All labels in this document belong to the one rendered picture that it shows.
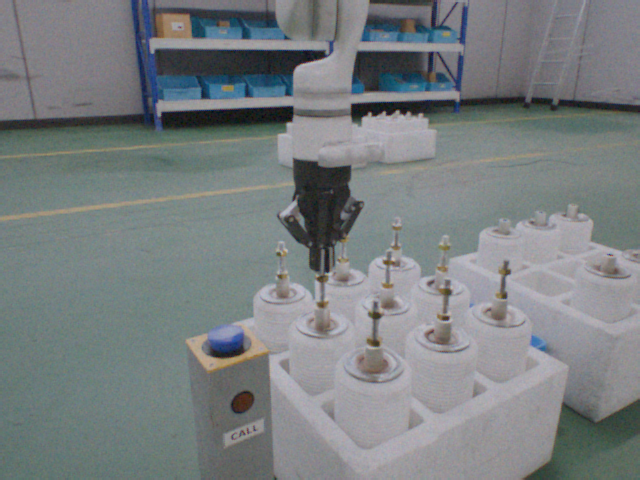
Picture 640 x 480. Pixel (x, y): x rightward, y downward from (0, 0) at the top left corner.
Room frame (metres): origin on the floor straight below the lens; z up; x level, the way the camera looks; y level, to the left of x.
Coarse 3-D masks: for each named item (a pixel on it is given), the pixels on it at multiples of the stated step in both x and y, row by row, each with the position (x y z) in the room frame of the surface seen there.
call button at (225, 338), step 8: (216, 328) 0.48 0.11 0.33; (224, 328) 0.48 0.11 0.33; (232, 328) 0.48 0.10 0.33; (240, 328) 0.48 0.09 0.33; (208, 336) 0.46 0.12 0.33; (216, 336) 0.46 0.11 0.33; (224, 336) 0.46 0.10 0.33; (232, 336) 0.46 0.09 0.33; (240, 336) 0.46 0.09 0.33; (216, 344) 0.45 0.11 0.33; (224, 344) 0.45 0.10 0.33; (232, 344) 0.45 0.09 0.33; (240, 344) 0.47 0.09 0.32
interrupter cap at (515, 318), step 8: (480, 304) 0.68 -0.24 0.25; (488, 304) 0.69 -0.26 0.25; (472, 312) 0.66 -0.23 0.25; (480, 312) 0.66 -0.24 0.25; (488, 312) 0.66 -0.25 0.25; (512, 312) 0.66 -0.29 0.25; (520, 312) 0.66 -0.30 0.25; (480, 320) 0.64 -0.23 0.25; (488, 320) 0.64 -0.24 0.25; (496, 320) 0.64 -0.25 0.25; (504, 320) 0.64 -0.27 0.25; (512, 320) 0.64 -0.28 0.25; (520, 320) 0.63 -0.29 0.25; (504, 328) 0.62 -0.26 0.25
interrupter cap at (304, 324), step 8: (312, 312) 0.66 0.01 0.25; (336, 312) 0.66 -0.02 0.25; (296, 320) 0.63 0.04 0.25; (304, 320) 0.63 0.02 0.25; (312, 320) 0.64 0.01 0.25; (336, 320) 0.64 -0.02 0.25; (344, 320) 0.63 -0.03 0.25; (296, 328) 0.61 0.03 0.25; (304, 328) 0.61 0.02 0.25; (312, 328) 0.62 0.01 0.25; (328, 328) 0.62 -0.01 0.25; (336, 328) 0.61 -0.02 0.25; (344, 328) 0.61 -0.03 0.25; (312, 336) 0.59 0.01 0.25; (320, 336) 0.59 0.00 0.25; (328, 336) 0.59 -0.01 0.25; (336, 336) 0.59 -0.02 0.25
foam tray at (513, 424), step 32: (288, 352) 0.67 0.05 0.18; (288, 384) 0.59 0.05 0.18; (480, 384) 0.59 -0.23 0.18; (512, 384) 0.59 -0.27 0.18; (544, 384) 0.60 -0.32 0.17; (288, 416) 0.56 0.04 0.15; (320, 416) 0.52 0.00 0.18; (416, 416) 0.53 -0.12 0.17; (448, 416) 0.52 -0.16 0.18; (480, 416) 0.53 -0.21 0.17; (512, 416) 0.56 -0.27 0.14; (544, 416) 0.61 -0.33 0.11; (288, 448) 0.56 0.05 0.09; (320, 448) 0.49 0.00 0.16; (352, 448) 0.46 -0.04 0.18; (384, 448) 0.46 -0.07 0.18; (416, 448) 0.47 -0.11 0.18; (448, 448) 0.50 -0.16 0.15; (480, 448) 0.53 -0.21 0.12; (512, 448) 0.57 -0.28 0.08; (544, 448) 0.62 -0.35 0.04
